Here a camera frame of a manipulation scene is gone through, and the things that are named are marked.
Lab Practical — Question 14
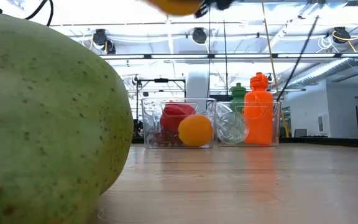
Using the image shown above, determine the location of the green pear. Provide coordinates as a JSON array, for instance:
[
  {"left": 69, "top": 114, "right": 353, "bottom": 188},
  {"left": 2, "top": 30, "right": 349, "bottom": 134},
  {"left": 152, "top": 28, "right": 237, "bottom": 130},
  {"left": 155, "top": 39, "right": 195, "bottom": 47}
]
[{"left": 0, "top": 12, "right": 135, "bottom": 224}]

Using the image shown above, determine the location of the yellow hanging cord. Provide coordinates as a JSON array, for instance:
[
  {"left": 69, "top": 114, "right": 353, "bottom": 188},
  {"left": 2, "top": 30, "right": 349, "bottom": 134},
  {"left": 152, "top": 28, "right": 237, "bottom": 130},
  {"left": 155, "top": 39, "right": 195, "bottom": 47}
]
[{"left": 261, "top": 0, "right": 290, "bottom": 138}]

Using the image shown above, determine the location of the red bell pepper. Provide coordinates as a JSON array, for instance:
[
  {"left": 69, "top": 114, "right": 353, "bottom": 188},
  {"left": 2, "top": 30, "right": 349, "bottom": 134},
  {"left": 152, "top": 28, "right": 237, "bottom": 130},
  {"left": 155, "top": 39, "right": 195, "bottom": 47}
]
[{"left": 160, "top": 103, "right": 196, "bottom": 135}]

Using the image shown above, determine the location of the orange plastic bottle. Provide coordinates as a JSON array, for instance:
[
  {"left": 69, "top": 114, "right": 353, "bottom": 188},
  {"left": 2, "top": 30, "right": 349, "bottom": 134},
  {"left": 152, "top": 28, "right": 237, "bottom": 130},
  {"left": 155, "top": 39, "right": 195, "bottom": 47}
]
[{"left": 243, "top": 72, "right": 274, "bottom": 146}]

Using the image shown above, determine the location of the clear plastic bin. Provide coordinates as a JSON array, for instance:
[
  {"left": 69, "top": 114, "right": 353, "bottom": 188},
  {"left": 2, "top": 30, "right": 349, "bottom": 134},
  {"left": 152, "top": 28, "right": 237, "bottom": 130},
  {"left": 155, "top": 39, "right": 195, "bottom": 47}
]
[
  {"left": 141, "top": 97, "right": 217, "bottom": 149},
  {"left": 214, "top": 100, "right": 282, "bottom": 147}
]

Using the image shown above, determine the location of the green plastic bottle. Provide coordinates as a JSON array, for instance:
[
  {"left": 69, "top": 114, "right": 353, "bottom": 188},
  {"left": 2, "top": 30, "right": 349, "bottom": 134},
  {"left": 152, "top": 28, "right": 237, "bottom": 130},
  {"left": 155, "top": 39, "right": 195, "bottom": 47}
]
[{"left": 229, "top": 82, "right": 248, "bottom": 114}]

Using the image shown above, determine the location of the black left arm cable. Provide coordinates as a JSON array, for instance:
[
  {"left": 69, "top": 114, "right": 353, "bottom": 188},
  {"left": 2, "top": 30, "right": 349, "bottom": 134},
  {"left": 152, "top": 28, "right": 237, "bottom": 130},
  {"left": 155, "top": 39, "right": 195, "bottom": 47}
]
[{"left": 0, "top": 0, "right": 55, "bottom": 27}]

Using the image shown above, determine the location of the orange fruit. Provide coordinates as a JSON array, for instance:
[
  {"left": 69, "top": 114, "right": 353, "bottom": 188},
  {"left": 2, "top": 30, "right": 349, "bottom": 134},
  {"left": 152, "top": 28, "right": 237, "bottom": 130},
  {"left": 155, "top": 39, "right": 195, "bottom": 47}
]
[{"left": 178, "top": 114, "right": 214, "bottom": 147}]

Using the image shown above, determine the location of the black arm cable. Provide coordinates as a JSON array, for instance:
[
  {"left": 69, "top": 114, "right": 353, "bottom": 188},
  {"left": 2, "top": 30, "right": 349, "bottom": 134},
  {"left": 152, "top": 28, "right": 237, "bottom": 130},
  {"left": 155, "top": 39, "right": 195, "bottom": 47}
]
[
  {"left": 276, "top": 15, "right": 320, "bottom": 103},
  {"left": 0, "top": 0, "right": 55, "bottom": 27}
]

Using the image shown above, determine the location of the red grape bunch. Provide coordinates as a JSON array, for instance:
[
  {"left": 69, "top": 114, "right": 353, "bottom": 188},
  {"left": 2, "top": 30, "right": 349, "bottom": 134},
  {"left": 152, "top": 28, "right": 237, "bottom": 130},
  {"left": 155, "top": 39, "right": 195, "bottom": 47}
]
[{"left": 152, "top": 129, "right": 183, "bottom": 147}]

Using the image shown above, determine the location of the black background rig frame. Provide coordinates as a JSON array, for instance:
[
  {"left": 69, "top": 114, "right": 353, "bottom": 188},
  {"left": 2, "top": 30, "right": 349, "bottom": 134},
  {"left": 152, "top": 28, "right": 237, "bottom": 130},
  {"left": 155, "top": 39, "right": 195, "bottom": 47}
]
[{"left": 134, "top": 77, "right": 187, "bottom": 138}]

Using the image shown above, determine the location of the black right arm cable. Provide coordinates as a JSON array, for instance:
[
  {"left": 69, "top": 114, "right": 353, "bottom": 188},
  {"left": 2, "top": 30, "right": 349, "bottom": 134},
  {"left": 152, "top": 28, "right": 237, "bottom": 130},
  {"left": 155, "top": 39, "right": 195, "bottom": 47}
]
[{"left": 276, "top": 15, "right": 320, "bottom": 103}]

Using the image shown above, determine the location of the clear plastic water bottle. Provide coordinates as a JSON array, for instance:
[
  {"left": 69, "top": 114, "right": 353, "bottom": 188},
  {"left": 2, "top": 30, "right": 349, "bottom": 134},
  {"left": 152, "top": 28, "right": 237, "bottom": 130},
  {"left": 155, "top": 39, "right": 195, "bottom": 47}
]
[{"left": 216, "top": 104, "right": 250, "bottom": 146}]

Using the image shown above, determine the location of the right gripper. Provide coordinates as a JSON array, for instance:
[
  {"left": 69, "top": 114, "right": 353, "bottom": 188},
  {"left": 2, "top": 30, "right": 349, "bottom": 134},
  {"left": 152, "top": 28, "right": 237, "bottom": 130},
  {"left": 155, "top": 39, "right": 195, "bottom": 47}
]
[{"left": 194, "top": 0, "right": 235, "bottom": 19}]

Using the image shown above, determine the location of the yellow orange mango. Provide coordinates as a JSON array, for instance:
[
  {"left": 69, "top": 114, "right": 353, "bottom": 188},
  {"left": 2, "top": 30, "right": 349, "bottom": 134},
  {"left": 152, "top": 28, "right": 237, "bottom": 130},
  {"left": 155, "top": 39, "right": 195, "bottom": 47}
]
[{"left": 147, "top": 0, "right": 203, "bottom": 17}]

